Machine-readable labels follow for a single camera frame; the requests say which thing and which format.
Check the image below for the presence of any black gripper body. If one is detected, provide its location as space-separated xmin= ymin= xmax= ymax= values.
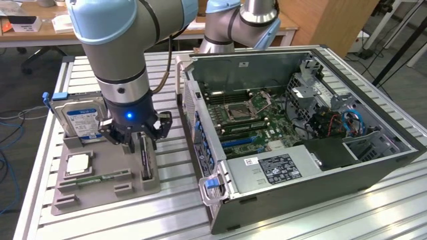
xmin=102 ymin=94 xmax=155 ymax=133

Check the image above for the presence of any green graphics card black fan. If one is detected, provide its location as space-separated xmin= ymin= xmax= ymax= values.
xmin=137 ymin=131 xmax=156 ymax=181

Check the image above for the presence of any hard disk with blue rails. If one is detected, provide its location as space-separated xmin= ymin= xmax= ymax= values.
xmin=41 ymin=91 xmax=109 ymax=145

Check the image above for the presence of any silver CPU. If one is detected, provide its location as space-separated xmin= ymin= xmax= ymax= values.
xmin=65 ymin=154 xmax=92 ymax=176

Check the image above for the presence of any grey parts rack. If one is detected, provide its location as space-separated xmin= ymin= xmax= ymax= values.
xmin=49 ymin=109 xmax=164 ymax=216

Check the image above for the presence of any green RAM stick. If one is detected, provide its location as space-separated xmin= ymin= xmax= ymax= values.
xmin=65 ymin=169 xmax=129 ymax=187

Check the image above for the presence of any black expansion slot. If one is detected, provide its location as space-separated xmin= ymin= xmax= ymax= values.
xmin=219 ymin=132 xmax=252 ymax=142

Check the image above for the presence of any CPU socket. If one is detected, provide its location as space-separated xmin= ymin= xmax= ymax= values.
xmin=224 ymin=102 xmax=256 ymax=121

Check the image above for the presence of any long blue expansion slot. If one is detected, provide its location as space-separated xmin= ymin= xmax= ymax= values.
xmin=220 ymin=136 xmax=265 ymax=149

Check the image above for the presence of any blue case latch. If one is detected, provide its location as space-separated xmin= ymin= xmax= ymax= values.
xmin=203 ymin=177 xmax=220 ymax=191

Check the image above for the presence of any grey power supply with label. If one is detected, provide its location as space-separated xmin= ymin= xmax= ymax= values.
xmin=220 ymin=144 xmax=324 ymax=195

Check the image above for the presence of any silver socket cover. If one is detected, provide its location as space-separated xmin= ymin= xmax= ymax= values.
xmin=248 ymin=89 xmax=273 ymax=111

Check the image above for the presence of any black office chair base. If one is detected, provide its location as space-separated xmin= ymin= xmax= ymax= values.
xmin=17 ymin=46 xmax=68 ymax=75

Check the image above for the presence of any green motherboard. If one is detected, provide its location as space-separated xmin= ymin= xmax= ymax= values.
xmin=199 ymin=82 xmax=307 ymax=161

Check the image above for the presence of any silver chipset heatsink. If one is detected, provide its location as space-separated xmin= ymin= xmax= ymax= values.
xmin=267 ymin=140 xmax=285 ymax=151

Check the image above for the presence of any white round holder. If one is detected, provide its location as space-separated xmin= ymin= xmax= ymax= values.
xmin=50 ymin=14 xmax=77 ymax=35

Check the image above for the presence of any wooden desk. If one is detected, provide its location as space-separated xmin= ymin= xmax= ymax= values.
xmin=0 ymin=0 xmax=300 ymax=49

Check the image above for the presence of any grey metal disk bay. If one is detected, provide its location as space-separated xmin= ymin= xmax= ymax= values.
xmin=285 ymin=72 xmax=336 ymax=121
xmin=341 ymin=129 xmax=417 ymax=163

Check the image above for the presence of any white box black top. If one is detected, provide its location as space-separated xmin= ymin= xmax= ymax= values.
xmin=5 ymin=15 xmax=42 ymax=33

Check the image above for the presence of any orange packet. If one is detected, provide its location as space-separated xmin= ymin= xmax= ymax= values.
xmin=0 ymin=17 xmax=13 ymax=36

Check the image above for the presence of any black grey PC case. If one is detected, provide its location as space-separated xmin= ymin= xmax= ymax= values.
xmin=175 ymin=48 xmax=427 ymax=236

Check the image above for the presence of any wooden cabinet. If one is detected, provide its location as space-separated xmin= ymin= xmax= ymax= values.
xmin=292 ymin=0 xmax=381 ymax=53

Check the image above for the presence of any black power adapter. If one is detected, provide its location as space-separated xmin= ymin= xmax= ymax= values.
xmin=356 ymin=49 xmax=375 ymax=60

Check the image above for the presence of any black tripod pole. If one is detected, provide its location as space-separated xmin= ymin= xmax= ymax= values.
xmin=369 ymin=14 xmax=427 ymax=88

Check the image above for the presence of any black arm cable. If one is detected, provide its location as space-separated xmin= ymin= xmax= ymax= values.
xmin=149 ymin=33 xmax=175 ymax=96

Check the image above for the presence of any white floor cable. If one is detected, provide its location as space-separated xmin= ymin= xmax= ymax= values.
xmin=0 ymin=104 xmax=50 ymax=121

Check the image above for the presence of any blue floor cable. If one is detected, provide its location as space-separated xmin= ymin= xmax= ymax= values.
xmin=0 ymin=122 xmax=26 ymax=216

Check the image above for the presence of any black wire bundle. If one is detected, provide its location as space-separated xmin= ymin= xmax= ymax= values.
xmin=304 ymin=109 xmax=348 ymax=140

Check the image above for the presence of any red wire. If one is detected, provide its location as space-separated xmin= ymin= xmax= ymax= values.
xmin=327 ymin=113 xmax=336 ymax=136

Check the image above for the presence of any blue wire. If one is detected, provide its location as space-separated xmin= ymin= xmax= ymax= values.
xmin=340 ymin=108 xmax=368 ymax=138

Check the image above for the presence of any white desk frame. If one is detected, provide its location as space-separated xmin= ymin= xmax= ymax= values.
xmin=361 ymin=0 xmax=427 ymax=68

